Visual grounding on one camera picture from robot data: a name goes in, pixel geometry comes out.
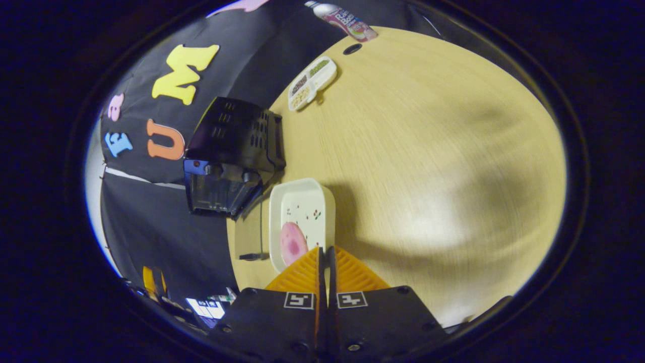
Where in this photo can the pink round food slice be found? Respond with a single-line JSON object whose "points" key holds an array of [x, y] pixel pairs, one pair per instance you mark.
{"points": [[293, 244]]}

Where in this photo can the black electric oven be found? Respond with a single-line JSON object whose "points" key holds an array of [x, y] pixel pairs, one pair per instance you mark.
{"points": [[232, 136]]}

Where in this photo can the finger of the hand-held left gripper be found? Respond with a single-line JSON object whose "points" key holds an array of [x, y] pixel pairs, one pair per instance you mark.
{"points": [[153, 282]]}

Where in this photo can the white rectangular food tray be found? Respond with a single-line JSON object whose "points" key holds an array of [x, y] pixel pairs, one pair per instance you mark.
{"points": [[307, 201]]}

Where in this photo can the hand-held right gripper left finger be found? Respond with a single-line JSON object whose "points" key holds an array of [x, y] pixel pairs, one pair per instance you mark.
{"points": [[282, 322]]}

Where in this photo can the white divided snack dish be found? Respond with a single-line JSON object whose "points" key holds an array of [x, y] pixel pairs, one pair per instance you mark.
{"points": [[312, 83]]}

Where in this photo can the black table grommet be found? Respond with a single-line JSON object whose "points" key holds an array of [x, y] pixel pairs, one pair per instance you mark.
{"points": [[352, 49]]}

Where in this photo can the silver drink bottle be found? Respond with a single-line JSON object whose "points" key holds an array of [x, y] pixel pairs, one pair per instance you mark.
{"points": [[345, 21]]}

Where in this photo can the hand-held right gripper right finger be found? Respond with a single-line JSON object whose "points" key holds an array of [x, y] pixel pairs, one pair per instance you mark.
{"points": [[373, 322]]}

